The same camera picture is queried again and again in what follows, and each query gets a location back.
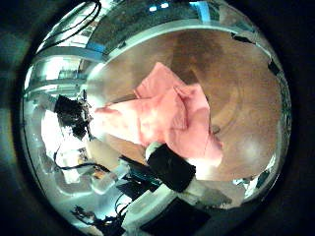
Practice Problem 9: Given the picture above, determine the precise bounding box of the black overhead cable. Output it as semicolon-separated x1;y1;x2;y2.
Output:
37;0;103;50

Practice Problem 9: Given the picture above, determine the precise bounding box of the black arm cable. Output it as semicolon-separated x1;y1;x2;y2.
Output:
53;146;112;174

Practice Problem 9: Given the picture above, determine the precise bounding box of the black cable bundle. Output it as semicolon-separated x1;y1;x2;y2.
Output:
70;195;127;235

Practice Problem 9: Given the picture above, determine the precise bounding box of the pink cloth garment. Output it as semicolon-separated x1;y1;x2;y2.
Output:
93;62;224;168

